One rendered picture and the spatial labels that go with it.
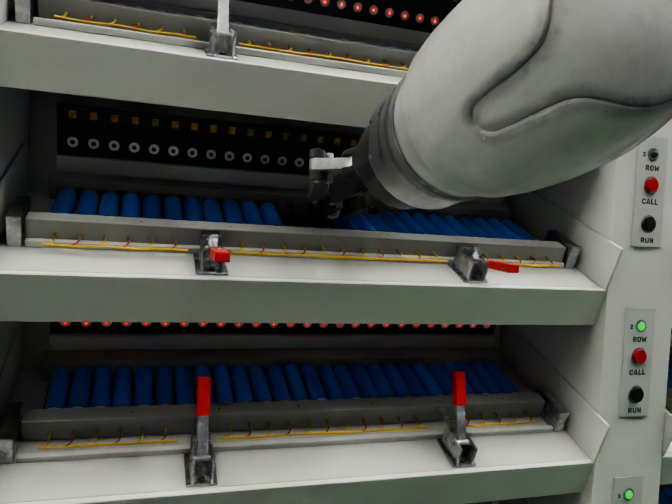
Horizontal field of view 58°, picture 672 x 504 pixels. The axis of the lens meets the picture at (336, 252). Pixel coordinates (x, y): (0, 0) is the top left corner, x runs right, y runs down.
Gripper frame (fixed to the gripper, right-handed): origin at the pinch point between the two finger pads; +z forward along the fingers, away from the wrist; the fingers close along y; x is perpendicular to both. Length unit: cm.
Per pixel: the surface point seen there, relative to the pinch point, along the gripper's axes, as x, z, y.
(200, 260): 7.2, -3.5, 13.9
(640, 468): 28.1, 0.1, -36.3
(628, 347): 14.4, -2.2, -33.0
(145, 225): 4.1, -1.2, 18.8
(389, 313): 11.4, -2.3, -4.6
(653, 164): -5.8, -5.1, -34.4
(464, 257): 5.5, -2.6, -12.6
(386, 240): 3.9, -0.3, -5.0
